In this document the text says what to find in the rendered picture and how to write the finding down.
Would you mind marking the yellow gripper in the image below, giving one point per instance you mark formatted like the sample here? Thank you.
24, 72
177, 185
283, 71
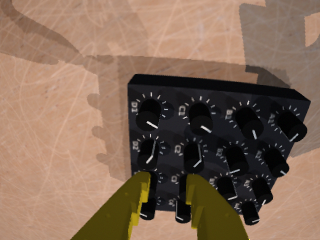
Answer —
211, 214

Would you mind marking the black knob box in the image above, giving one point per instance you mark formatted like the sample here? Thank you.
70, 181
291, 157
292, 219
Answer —
171, 111

